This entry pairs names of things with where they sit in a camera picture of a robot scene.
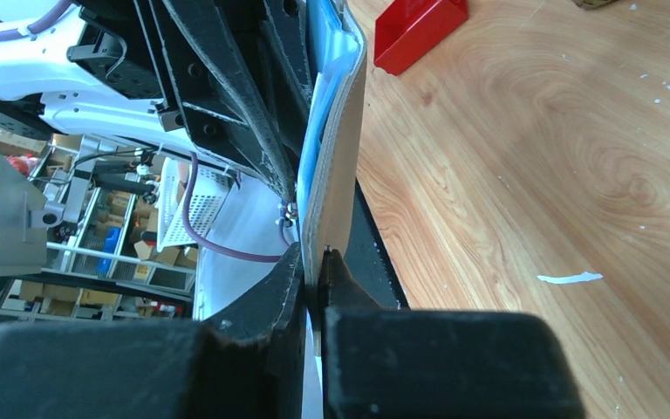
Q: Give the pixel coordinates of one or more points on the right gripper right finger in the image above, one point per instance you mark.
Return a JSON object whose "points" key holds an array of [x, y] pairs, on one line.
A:
{"points": [[388, 363]]}

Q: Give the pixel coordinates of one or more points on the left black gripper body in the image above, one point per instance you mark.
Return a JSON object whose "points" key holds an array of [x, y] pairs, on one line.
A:
{"points": [[126, 46]]}

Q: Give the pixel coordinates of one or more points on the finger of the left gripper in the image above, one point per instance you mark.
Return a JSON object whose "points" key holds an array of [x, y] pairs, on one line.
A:
{"points": [[285, 32], [226, 90]]}

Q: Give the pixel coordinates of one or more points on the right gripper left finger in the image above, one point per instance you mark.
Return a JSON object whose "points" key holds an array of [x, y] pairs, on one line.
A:
{"points": [[246, 361]]}

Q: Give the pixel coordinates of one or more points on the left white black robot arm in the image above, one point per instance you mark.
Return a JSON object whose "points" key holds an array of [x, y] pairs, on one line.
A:
{"points": [[38, 81]]}

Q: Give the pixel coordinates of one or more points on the red toy brick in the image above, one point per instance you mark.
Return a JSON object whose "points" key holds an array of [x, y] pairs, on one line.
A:
{"points": [[408, 29]]}

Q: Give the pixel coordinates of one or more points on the woven divided basket tray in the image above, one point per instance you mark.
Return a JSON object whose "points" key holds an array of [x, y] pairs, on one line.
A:
{"points": [[592, 4]]}

